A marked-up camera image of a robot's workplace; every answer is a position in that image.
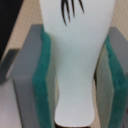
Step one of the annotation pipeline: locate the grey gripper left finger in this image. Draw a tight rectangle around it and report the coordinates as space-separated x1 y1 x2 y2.
0 25 55 128

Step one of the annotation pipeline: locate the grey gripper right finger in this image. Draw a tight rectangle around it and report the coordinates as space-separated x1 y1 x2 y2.
95 27 128 128

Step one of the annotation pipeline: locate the beige woven placemat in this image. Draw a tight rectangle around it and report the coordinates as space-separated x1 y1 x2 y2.
6 0 128 128

